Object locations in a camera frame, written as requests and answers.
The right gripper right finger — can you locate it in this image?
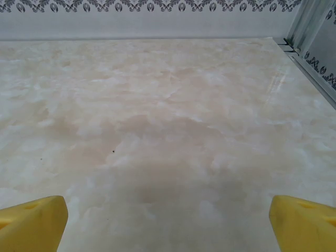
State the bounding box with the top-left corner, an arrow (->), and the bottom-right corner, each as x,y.
269,194 -> 336,252

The aluminium side rail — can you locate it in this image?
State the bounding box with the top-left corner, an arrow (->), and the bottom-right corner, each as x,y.
279,38 -> 336,112

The aluminium frame post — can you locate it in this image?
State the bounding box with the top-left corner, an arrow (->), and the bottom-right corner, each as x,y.
285,0 -> 336,53

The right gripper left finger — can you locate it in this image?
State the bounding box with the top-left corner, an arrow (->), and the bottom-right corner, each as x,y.
0,195 -> 69,252

